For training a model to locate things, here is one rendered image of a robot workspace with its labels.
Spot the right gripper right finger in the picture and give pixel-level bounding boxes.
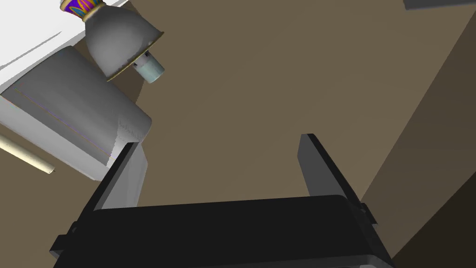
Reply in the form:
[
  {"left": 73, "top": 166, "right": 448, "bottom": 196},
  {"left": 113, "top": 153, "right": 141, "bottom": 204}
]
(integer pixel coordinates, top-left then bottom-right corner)
[{"left": 297, "top": 133, "right": 362, "bottom": 205}]

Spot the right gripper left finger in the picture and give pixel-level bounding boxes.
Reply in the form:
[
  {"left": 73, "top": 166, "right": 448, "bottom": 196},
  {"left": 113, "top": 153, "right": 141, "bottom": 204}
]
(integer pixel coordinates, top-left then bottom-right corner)
[{"left": 86, "top": 141, "right": 149, "bottom": 212}]

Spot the grey rounded box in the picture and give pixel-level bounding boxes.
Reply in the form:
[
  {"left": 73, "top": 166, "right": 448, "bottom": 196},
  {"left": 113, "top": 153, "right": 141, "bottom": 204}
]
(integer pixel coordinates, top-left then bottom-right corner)
[{"left": 0, "top": 45, "right": 152, "bottom": 182}]

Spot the cream round rod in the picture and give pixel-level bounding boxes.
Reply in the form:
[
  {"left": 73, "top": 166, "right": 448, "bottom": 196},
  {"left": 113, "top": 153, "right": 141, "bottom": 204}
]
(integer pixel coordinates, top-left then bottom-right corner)
[{"left": 0, "top": 134, "right": 55, "bottom": 174}]

